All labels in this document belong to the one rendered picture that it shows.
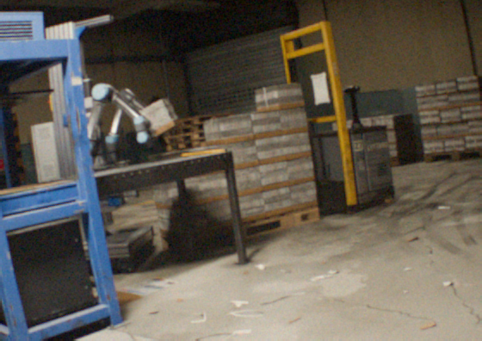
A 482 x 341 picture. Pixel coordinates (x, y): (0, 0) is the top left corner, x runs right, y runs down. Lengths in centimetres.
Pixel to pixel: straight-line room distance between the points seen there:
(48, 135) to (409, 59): 787
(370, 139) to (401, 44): 562
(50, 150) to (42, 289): 198
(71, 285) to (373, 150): 362
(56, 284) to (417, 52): 911
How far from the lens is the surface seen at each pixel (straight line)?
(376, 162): 577
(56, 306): 298
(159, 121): 443
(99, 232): 301
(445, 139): 921
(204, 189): 484
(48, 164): 470
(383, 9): 1136
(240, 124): 503
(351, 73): 1164
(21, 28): 310
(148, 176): 350
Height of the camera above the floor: 94
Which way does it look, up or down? 3 degrees down
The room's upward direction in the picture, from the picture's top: 8 degrees counter-clockwise
